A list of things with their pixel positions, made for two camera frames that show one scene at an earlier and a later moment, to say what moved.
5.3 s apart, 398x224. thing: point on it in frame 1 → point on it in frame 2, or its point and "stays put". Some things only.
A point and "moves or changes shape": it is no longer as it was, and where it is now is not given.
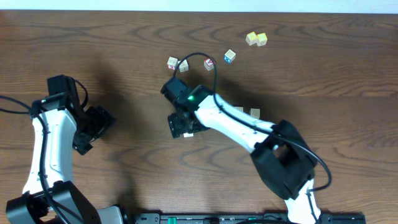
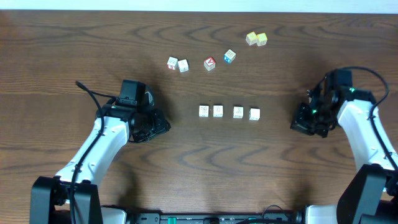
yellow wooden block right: [262, 39] stays put
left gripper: [94, 127] → [158, 125]
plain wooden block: [255, 112] stays put
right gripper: [178, 128] → [299, 122]
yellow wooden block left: [251, 38] stays put
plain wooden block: [187, 135] moves or changes shape
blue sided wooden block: [229, 56] stays put
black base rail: [267, 218] stays put
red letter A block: [208, 64] stays put
